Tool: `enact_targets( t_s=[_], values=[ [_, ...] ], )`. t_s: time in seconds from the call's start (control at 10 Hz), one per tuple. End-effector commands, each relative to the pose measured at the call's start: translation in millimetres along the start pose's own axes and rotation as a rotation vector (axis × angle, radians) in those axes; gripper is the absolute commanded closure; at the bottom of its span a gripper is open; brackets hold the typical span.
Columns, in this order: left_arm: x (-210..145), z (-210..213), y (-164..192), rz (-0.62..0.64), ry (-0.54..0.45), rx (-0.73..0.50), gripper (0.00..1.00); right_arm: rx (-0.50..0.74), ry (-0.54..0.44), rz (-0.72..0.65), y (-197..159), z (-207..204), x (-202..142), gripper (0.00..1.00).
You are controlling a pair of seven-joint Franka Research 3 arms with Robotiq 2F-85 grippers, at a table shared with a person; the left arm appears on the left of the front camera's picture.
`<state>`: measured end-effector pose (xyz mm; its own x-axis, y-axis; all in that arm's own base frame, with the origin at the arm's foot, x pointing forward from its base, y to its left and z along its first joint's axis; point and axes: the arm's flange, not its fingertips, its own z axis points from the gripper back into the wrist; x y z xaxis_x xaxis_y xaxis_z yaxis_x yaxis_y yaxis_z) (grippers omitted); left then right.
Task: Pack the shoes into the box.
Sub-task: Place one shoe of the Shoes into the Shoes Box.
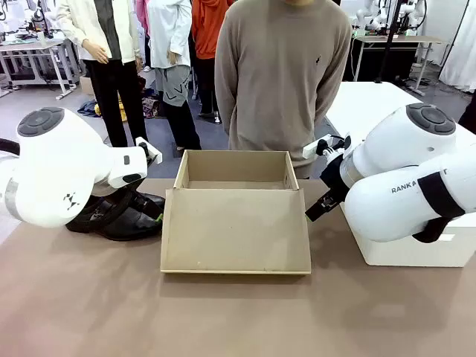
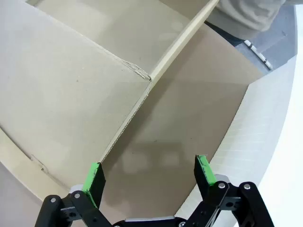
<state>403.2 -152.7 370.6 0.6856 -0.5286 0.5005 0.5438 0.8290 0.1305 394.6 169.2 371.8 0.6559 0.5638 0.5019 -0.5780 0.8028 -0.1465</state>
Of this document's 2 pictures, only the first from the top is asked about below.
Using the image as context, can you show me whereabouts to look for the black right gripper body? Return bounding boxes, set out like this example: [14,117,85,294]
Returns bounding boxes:
[319,152,351,200]

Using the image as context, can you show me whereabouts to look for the brown cardboard shoe box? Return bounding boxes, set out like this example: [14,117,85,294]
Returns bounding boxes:
[159,149,312,276]

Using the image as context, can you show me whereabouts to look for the colourful patterned bag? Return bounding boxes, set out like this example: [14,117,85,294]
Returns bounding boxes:
[142,95,164,119]

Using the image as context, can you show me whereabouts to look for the person in beige sweater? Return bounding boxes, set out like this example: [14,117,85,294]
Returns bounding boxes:
[214,0,353,179]

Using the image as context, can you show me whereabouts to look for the blue jeans pile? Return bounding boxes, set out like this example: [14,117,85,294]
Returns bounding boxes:
[77,100,100,118]

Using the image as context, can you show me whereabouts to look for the black stand pole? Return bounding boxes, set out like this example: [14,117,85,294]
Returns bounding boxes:
[374,0,407,84]

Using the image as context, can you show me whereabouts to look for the beige-topped background table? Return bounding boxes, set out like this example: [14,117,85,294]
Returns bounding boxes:
[352,33,444,94]

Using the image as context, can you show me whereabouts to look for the white background robot arms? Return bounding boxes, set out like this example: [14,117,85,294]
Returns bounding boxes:
[355,0,428,37]

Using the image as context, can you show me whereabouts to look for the mannequin in grey shorts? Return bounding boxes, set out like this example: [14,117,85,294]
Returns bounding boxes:
[147,0,202,152]

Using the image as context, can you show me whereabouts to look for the white curtain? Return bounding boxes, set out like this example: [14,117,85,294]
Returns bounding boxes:
[438,0,476,93]

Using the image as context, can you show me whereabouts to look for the mannequin in orange hoodie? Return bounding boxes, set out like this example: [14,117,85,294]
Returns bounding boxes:
[191,0,235,123]

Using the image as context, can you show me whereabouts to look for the pink hanging garment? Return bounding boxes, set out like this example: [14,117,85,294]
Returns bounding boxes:
[135,0,150,38]

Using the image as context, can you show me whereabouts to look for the grey background workbench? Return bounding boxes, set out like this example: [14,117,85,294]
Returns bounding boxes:
[0,35,82,100]

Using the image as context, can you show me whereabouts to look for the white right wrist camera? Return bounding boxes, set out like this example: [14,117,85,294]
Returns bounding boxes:
[302,133,332,160]

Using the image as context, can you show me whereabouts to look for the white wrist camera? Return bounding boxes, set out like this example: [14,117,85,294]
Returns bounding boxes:
[135,136,164,165]
[302,133,332,160]

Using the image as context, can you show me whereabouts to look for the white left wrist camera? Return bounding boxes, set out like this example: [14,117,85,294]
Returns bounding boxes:
[135,136,164,165]

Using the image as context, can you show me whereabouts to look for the black right arm cable sleeve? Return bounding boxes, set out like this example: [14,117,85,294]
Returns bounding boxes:
[411,172,466,245]

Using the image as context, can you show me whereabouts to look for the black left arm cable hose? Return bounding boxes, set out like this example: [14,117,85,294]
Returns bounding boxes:
[0,138,22,159]

